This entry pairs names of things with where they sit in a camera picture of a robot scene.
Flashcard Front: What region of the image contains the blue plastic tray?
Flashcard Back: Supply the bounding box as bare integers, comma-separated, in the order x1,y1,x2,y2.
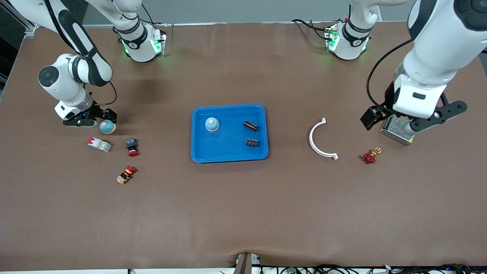
191,104,269,164

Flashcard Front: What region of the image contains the metal mesh power supply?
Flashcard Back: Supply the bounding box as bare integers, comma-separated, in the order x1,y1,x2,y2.
380,114,415,147

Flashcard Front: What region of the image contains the white red circuit breaker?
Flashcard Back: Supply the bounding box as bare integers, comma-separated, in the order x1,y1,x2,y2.
88,137,112,153

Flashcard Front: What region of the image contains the brass valve red handwheel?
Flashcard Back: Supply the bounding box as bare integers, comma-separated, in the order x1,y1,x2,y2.
362,147,382,165

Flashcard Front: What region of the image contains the orange red push button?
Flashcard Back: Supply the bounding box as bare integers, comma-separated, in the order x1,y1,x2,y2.
116,165,137,185

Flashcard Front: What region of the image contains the white semicircular pipe clamp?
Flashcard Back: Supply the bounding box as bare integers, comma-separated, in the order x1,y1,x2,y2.
309,117,339,161

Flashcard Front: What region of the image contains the brown table mat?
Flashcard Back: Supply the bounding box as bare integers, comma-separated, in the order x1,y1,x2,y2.
0,21,487,271

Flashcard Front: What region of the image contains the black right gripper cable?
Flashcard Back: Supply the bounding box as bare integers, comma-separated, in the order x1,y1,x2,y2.
97,80,118,106

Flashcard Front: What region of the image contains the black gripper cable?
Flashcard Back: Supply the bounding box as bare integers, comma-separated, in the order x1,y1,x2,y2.
366,38,414,109
97,80,118,106

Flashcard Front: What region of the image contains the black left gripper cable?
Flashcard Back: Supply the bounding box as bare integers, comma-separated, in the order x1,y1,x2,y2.
366,38,414,109

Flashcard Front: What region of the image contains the aluminium frame profile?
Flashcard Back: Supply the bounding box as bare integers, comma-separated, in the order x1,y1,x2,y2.
8,3,39,38

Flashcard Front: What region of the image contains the black base cable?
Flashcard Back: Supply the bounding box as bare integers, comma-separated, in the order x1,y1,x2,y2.
291,18,332,42

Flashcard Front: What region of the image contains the metal clamp bracket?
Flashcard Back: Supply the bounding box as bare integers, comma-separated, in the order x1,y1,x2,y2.
233,252,262,274

